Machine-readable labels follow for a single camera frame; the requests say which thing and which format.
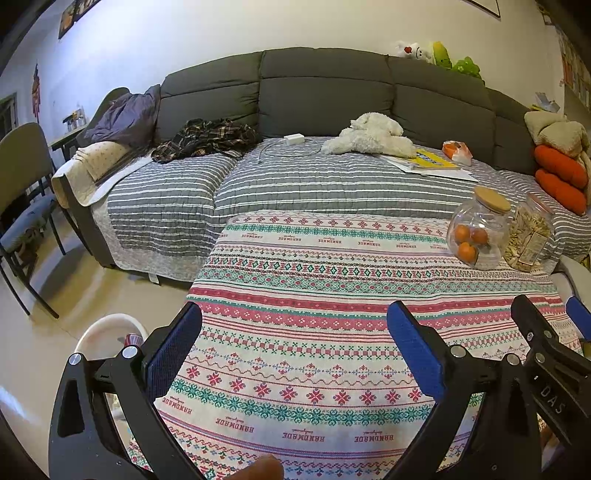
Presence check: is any white plastic trash bin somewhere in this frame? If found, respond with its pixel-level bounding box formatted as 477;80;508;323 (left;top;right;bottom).
73;313;148;360

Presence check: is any person's left hand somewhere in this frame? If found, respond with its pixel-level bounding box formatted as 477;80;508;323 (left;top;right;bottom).
226;455;283;480

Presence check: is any crushed red soda can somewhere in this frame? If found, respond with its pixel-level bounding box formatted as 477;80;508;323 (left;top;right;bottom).
118;333;144;347

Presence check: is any plastic jar of seeds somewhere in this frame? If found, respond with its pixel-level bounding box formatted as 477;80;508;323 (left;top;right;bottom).
504;193;554;272

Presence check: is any orange tangerine front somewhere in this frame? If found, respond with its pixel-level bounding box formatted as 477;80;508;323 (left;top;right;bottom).
457;242;478;265

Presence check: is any orange tangerine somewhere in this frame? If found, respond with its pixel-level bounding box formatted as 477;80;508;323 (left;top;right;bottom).
471;228;489;245
457;242;478;265
454;224;471;244

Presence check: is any orange tangerine right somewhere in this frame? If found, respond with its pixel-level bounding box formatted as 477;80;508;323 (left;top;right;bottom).
471;228;489;245

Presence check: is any orange tangerine left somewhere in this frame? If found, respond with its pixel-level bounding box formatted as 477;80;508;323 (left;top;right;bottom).
454;224;471;244

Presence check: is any glass jar with cork lid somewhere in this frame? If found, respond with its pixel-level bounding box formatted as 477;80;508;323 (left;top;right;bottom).
447;186;511;270

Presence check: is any patterned handmade tablecloth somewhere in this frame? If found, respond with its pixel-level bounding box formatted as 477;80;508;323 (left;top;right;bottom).
155;211;580;479

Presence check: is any grey striped quilt cover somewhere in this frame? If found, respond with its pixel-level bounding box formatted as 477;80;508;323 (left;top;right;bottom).
89;135;591;283

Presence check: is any beige fleece blanket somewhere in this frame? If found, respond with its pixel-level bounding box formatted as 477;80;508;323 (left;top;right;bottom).
524;111;590;158

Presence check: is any yellow white magazine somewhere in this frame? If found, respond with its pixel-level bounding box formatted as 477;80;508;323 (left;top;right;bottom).
379;148;478;183

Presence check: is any cream dotted pillow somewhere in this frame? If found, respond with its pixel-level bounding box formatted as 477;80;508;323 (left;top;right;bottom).
51;141;132;209

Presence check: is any orange snack bag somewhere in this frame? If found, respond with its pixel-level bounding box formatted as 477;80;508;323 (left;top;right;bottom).
442;141;473;166

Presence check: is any grey padded chair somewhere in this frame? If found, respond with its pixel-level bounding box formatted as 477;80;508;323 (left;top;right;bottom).
0;121;68;320

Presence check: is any dark plaid shirt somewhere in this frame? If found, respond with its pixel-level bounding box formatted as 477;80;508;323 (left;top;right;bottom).
150;119;260;164

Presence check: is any purple grey jacket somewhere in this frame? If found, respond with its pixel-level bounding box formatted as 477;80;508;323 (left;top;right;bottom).
80;84;161;148

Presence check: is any green plush frog toy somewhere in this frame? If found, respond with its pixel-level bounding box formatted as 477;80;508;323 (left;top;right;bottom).
453;56;482;80

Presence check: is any dark grey sofa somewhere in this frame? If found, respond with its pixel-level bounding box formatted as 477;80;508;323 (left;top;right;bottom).
65;47;536;258

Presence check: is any yellow green plush toy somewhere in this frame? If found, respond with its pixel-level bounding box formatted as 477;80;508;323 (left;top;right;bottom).
432;41;453;70

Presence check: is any white charger with cable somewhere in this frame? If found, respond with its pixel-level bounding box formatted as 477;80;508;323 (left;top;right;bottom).
256;133;322;164

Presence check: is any wall picture frame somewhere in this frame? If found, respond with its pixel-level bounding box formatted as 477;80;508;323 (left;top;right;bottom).
466;0;501;19

